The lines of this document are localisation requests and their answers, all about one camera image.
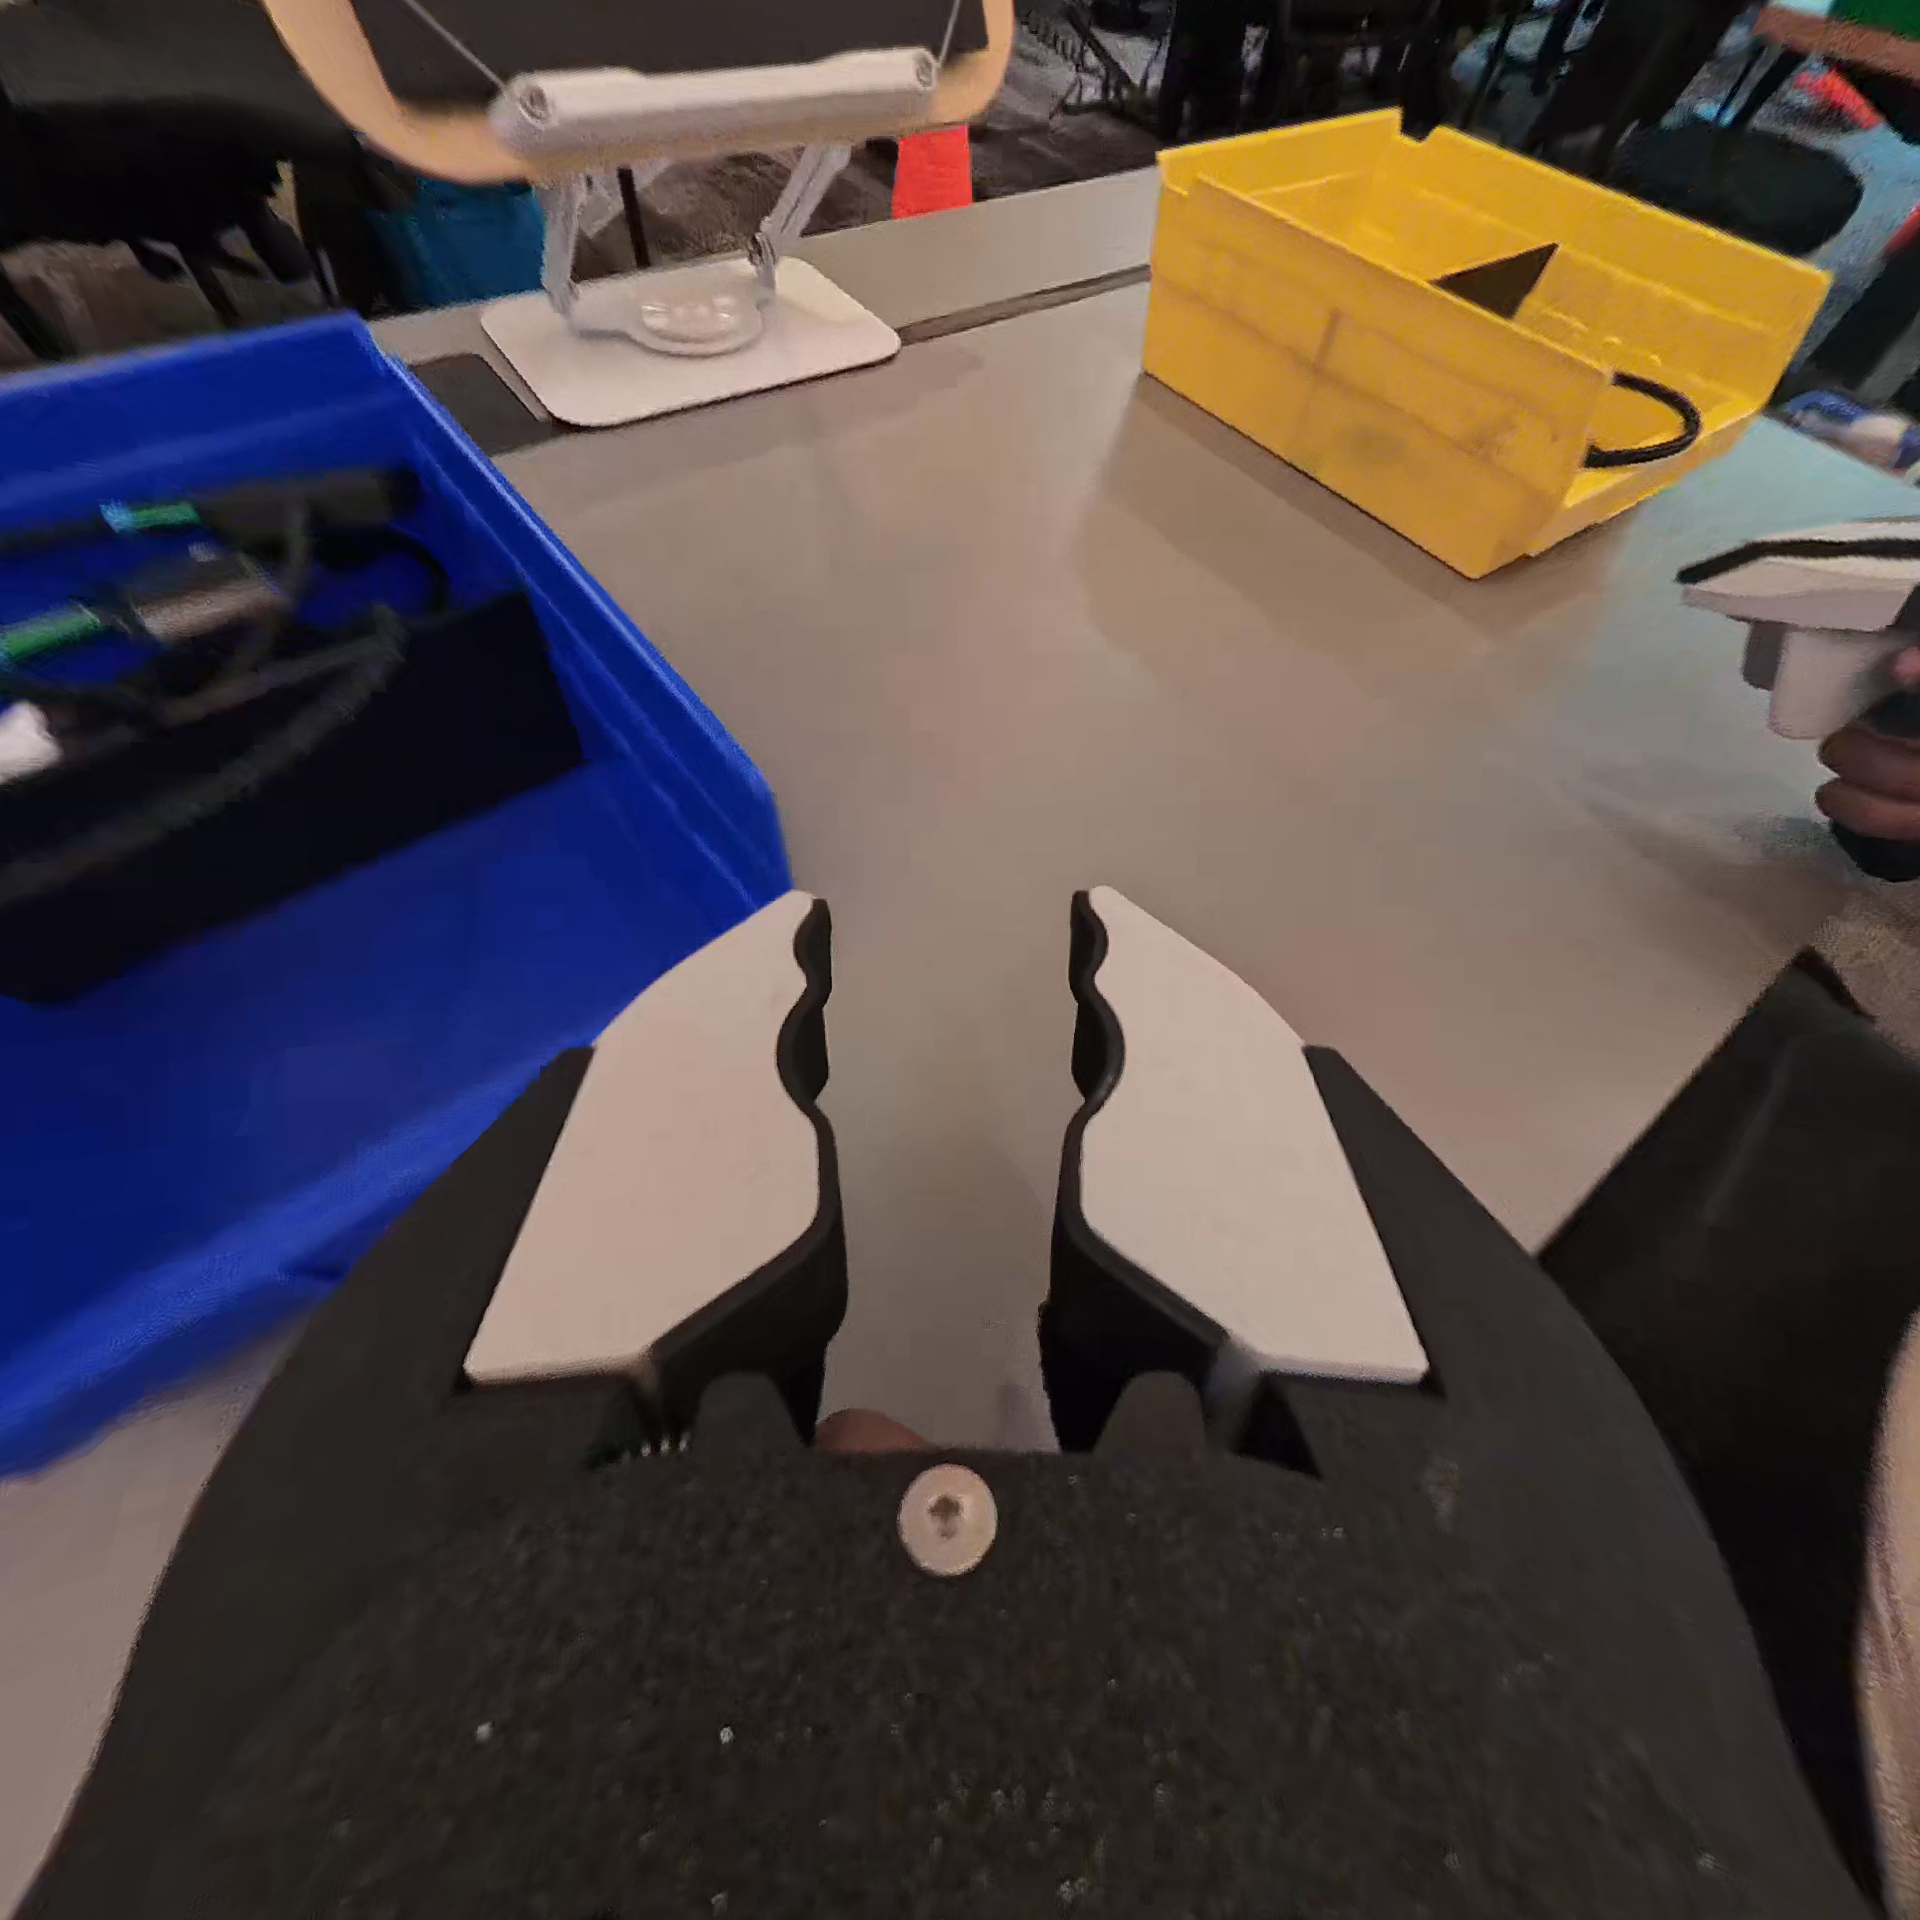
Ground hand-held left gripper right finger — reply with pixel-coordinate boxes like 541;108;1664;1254
1034;882;1432;1453

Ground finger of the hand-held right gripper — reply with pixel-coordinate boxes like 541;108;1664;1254
1720;517;1920;561
1677;543;1920;634

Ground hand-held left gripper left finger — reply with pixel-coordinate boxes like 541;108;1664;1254
459;888;851;1451

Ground blue plastic bin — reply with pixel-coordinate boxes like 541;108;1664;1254
0;313;797;1481

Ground yellow plastic bin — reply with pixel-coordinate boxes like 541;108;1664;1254
1137;103;1838;581

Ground grey desk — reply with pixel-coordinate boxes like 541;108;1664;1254
0;163;1920;1890

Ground person's right hand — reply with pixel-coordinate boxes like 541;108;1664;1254
1812;645;1920;838

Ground person's torso in cream hoodie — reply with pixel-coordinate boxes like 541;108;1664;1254
1851;1320;1920;1920

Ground white panel stand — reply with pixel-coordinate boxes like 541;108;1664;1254
480;47;903;430

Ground orange traffic cone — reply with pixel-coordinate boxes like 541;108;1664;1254
889;125;976;221

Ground black braided cable green plugs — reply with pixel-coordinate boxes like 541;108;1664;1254
1580;370;1706;473

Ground tangle of cables and adapters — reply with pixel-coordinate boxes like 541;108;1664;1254
0;465;455;906

